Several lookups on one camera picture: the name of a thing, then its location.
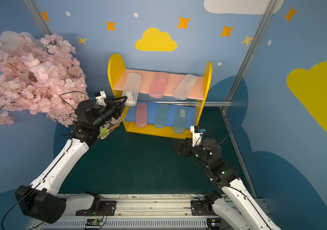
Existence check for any frosted white pencil case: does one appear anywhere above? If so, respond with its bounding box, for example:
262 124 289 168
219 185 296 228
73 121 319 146
122 73 141 106

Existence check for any small pink pencil case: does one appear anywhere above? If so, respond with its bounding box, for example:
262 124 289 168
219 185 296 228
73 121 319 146
135 103 148 128

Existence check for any pink translucent pencil case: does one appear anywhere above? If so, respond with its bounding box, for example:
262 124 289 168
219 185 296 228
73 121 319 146
149 72 169 99

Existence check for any clear white pencil case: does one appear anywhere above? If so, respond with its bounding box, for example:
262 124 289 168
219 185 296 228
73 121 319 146
173 74 198 101

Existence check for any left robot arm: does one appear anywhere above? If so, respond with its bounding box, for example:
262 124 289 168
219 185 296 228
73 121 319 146
15 96 127 223

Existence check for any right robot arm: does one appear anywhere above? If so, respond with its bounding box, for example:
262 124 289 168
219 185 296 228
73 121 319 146
173 138 280 230

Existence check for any light teal pencil case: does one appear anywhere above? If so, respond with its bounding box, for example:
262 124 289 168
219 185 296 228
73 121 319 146
173 107 187 134

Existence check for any teal green pencil case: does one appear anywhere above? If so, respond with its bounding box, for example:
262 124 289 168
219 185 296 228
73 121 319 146
154 104 170 128

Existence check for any yellow wooden shelf unit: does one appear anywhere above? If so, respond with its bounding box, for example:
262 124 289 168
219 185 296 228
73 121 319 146
107 54 213 139

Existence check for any pink cherry blossom tree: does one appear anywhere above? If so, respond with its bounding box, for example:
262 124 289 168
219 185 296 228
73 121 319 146
0 34 88 127

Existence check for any right circuit board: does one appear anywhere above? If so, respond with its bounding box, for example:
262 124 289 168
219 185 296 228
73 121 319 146
206 218 222 230

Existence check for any circuit board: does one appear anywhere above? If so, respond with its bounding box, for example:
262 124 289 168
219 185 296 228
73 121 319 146
206 218 222 230
85 219 103 228

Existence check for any left circuit board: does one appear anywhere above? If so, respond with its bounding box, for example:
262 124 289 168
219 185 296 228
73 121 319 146
85 219 103 228

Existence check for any wooden handled tool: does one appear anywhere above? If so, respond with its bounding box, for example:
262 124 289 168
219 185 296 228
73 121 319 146
109 123 120 131

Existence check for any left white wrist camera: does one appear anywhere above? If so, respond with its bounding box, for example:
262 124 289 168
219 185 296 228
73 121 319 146
95 91 107 106

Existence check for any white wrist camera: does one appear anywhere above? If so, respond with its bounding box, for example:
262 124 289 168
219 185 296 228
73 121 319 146
95 91 107 106
190 126 206 147

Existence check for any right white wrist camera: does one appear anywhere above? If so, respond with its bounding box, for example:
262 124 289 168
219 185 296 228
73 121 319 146
190 126 206 147

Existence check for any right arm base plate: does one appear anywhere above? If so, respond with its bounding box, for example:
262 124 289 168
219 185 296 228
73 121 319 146
190 199 219 217

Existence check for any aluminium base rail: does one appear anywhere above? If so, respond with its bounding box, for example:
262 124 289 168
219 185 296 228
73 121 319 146
25 194 277 230

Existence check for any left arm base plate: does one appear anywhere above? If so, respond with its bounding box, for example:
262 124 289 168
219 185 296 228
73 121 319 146
75 200 116 216

